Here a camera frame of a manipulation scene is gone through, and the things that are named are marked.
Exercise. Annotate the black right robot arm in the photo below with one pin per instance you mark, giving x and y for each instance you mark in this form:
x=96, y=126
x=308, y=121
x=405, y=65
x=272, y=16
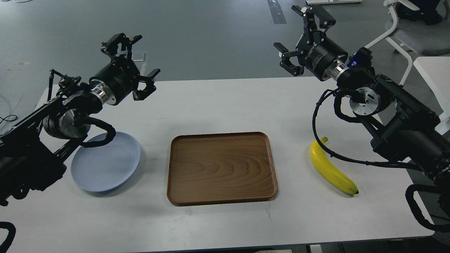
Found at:
x=402, y=128

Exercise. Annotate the white desk base bar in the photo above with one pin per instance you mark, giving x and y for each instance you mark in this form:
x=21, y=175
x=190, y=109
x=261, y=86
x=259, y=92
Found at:
x=326, y=2

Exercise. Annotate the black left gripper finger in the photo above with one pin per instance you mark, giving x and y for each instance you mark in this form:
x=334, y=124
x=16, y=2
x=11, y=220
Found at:
x=119, y=45
x=140, y=95

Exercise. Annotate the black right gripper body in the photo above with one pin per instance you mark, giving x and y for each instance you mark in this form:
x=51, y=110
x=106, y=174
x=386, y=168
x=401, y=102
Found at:
x=318, y=53

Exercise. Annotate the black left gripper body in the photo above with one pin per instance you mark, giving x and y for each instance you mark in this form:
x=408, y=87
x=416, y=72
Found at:
x=120, y=77

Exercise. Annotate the yellow banana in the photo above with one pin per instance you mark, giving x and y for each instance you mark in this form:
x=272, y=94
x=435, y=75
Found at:
x=332, y=174

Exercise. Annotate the white side table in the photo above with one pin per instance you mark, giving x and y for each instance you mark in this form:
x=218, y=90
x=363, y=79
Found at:
x=436, y=73

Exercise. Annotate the white grey office chair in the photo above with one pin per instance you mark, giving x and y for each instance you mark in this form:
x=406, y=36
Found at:
x=426, y=40

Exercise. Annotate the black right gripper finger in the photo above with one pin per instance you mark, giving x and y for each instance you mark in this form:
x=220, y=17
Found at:
x=285, y=62
x=315, y=18

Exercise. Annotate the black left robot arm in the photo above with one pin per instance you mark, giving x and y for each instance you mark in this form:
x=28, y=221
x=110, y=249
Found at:
x=33, y=151

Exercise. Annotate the light blue plate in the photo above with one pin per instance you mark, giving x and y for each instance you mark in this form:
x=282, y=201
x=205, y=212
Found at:
x=107, y=167

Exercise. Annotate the brown wooden tray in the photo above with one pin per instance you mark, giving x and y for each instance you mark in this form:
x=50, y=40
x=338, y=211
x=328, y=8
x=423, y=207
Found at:
x=213, y=169

